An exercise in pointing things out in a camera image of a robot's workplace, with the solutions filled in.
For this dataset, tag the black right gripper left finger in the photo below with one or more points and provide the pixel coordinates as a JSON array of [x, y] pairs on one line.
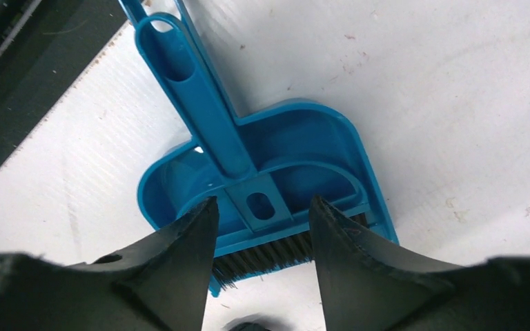
[[157, 283]]

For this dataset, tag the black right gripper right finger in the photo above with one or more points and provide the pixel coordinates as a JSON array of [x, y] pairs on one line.
[[369, 283]]

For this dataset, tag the blue hand brush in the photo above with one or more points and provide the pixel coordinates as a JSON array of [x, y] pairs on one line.
[[201, 100]]

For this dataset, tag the blue plastic dustpan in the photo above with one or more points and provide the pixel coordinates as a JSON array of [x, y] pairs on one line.
[[269, 151]]

